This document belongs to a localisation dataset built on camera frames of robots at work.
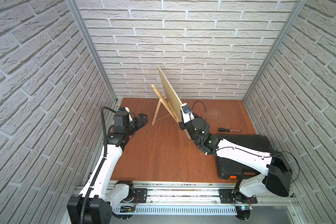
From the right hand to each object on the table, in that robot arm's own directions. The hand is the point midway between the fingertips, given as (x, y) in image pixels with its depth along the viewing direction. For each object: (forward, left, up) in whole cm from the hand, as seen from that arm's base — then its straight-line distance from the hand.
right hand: (184, 109), depth 73 cm
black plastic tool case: (-26, -23, -23) cm, 42 cm away
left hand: (+1, +23, -6) cm, 23 cm away
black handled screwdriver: (+4, -34, -31) cm, 47 cm away
